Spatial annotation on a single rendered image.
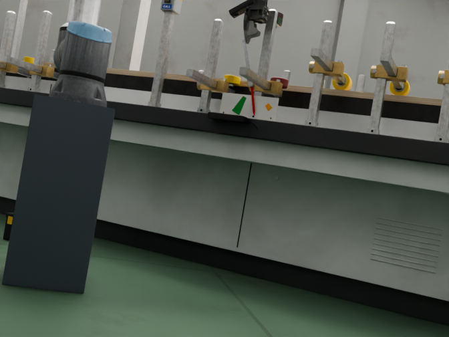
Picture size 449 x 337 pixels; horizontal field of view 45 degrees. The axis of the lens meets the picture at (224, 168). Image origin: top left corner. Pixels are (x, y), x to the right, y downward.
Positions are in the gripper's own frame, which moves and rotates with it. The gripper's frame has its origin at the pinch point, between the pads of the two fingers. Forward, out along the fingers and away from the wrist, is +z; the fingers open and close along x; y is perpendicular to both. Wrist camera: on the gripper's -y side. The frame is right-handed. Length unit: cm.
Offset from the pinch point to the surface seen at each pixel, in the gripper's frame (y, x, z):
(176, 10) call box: -40.4, 7.5, -15.0
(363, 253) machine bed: 56, 28, 82
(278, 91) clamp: 15.3, 6.1, 19.5
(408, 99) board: 65, 28, 15
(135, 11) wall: -261, 282, -103
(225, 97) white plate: -8.1, 5.2, 23.7
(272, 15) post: 7.9, 6.2, -13.1
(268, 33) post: 7.1, 6.1, -5.0
